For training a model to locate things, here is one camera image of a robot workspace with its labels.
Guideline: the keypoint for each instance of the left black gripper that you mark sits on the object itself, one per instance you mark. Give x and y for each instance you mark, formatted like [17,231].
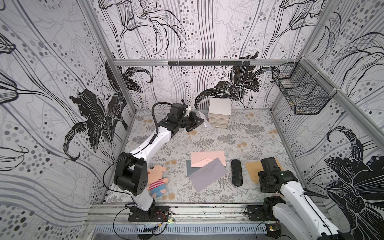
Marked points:
[193,122]

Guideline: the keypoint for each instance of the white letter paper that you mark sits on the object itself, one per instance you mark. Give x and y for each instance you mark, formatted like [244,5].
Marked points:
[205,121]

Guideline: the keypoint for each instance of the tan kraft envelope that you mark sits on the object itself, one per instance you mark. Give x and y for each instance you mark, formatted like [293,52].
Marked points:
[254,168]

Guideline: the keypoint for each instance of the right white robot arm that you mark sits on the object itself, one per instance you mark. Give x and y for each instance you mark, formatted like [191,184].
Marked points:
[294,207]

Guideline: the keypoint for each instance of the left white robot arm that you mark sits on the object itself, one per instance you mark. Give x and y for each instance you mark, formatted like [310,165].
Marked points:
[131,172]

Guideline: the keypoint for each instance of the pink envelope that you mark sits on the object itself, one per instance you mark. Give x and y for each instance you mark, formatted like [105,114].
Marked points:
[200,159]

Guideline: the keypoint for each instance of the dark grey envelope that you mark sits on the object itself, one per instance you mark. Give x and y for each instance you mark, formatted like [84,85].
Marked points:
[190,169]

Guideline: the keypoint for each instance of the white mini drawer box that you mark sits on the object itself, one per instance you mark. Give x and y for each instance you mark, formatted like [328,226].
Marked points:
[219,113]

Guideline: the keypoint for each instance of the pig plush toy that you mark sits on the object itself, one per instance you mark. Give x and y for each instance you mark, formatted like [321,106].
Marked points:
[156,182]

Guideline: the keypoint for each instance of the black remote control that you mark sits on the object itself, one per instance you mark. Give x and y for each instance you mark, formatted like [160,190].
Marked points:
[236,172]

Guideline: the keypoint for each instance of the small green circuit board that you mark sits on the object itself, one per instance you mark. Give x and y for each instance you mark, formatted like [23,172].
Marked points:
[273,231]

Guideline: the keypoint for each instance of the black wall bar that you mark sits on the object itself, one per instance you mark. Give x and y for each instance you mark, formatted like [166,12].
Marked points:
[206,63]

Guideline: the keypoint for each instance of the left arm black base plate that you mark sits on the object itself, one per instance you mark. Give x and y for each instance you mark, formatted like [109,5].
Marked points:
[154,214]

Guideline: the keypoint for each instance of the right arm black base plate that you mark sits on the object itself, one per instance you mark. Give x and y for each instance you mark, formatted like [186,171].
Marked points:
[261,213]

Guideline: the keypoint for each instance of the black wire basket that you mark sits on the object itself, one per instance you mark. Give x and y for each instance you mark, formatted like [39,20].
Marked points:
[301,88]

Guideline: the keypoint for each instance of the white slotted cable duct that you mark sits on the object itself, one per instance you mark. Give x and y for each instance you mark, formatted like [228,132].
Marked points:
[184,229]

